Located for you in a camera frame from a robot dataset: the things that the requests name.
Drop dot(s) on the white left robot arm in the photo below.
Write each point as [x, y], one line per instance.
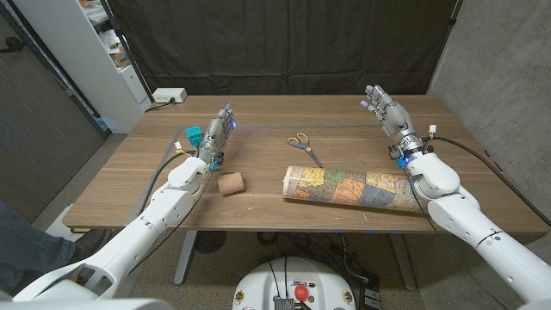
[129, 241]

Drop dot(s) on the black round floor grille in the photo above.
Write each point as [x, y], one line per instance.
[209, 242]

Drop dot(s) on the red emergency stop button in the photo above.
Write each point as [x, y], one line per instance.
[301, 293]

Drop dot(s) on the black backdrop curtain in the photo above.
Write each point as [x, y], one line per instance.
[280, 43]

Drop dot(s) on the teal wrist camera box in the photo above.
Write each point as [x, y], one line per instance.
[194, 136]

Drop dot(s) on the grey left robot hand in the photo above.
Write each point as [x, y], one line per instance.
[217, 131]

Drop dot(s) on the white shelf cabinet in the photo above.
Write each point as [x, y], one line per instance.
[86, 64]

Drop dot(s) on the white power strip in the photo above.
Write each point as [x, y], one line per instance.
[170, 94]

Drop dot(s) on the white robot torso base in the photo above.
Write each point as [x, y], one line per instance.
[258, 284]

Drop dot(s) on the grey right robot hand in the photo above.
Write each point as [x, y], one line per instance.
[396, 118]

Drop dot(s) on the dark shoe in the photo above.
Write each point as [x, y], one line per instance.
[90, 243]

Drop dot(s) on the black backdrop stand pole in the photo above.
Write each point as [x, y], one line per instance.
[127, 51]
[454, 15]

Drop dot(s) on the white flat floor board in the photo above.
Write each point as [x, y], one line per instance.
[62, 221]

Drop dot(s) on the person's leg in jeans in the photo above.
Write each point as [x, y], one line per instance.
[26, 249]

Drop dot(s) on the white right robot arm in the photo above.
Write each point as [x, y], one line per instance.
[465, 215]

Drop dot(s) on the colourful map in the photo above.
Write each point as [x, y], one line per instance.
[344, 187]

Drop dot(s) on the brown sponge block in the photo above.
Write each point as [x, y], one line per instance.
[231, 184]

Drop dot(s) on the small cardboard box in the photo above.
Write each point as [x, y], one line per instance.
[119, 58]

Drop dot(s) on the grey table leg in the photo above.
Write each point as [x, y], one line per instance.
[404, 262]
[185, 258]

